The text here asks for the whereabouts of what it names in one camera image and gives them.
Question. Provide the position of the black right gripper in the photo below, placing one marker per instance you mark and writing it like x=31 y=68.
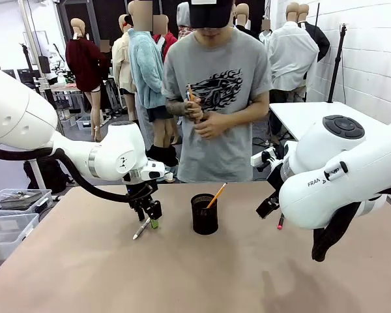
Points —
x=275 y=179

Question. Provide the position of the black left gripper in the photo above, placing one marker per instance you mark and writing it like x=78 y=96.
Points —
x=140 y=195

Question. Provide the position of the blue pen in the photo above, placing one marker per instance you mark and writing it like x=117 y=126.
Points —
x=188 y=96

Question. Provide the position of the orange pencil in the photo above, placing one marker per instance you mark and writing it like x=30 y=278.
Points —
x=217 y=195
x=189 y=92

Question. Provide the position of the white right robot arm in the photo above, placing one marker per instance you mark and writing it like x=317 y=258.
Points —
x=339 y=176

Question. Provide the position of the tattooed person right forearm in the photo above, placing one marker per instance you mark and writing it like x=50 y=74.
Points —
x=177 y=107

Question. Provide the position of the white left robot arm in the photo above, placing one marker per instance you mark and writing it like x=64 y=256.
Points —
x=39 y=130

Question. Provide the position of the person left forearm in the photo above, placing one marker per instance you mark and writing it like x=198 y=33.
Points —
x=249 y=109

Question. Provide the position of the silver pen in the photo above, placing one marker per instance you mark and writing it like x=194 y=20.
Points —
x=141 y=229

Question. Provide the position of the red-tipped dark pen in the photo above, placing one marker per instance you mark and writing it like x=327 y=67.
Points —
x=281 y=223

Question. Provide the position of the black mesh pen holder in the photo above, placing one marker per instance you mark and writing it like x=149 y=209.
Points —
x=204 y=216

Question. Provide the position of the person left hand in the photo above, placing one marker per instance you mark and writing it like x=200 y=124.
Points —
x=211 y=127

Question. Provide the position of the person right hand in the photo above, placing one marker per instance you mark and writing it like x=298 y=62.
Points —
x=194 y=109

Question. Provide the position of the white table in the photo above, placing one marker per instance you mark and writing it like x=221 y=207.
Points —
x=309 y=115

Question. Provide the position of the black backpack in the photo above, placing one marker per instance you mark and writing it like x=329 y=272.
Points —
x=49 y=174

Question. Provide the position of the white storage crate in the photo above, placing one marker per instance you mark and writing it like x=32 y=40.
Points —
x=84 y=123

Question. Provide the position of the clear plastic bin with lid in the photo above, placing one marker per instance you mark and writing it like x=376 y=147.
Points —
x=19 y=200

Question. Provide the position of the metal shelf rack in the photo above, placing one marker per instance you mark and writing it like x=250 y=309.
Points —
x=63 y=104

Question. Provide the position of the clear plastic storage bin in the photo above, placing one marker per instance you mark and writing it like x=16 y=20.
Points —
x=9 y=228

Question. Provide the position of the mannequin in white shirt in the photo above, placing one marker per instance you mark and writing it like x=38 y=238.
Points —
x=290 y=58

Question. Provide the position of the person in grey t-shirt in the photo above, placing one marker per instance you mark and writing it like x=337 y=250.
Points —
x=218 y=62

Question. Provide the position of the mannequin in beige shirt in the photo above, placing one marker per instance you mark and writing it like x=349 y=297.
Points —
x=120 y=62

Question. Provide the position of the black tripod stand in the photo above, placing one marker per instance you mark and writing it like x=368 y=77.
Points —
x=337 y=65

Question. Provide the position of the mannequin in dark red sweater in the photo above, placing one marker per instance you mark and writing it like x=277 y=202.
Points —
x=84 y=62

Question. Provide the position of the mannequin in red jacket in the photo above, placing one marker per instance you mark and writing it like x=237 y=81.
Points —
x=166 y=42

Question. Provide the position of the mannequin in black jacket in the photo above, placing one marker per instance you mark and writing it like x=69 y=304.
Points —
x=319 y=42

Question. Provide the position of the mannequin in grey hoodie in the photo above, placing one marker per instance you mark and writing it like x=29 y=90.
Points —
x=183 y=19

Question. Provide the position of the black cap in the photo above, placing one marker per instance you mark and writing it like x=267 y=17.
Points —
x=210 y=13

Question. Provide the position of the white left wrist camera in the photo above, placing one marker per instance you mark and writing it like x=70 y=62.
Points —
x=153 y=170

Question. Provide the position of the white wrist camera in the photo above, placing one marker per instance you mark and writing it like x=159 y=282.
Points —
x=153 y=170
x=259 y=157

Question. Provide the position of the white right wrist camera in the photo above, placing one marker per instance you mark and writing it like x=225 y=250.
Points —
x=259 y=157

